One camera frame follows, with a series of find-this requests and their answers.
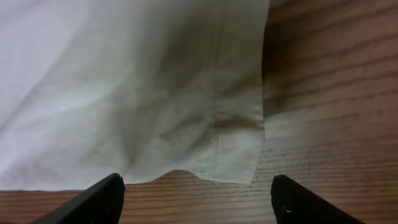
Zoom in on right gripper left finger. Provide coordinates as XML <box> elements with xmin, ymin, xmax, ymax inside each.
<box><xmin>32</xmin><ymin>173</ymin><xmax>126</xmax><ymax>224</ymax></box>

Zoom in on beige khaki shorts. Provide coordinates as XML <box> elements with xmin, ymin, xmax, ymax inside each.
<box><xmin>1</xmin><ymin>0</ymin><xmax>269</xmax><ymax>191</ymax></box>

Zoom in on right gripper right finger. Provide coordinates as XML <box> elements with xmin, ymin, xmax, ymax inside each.
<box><xmin>271</xmin><ymin>175</ymin><xmax>364</xmax><ymax>224</ymax></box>

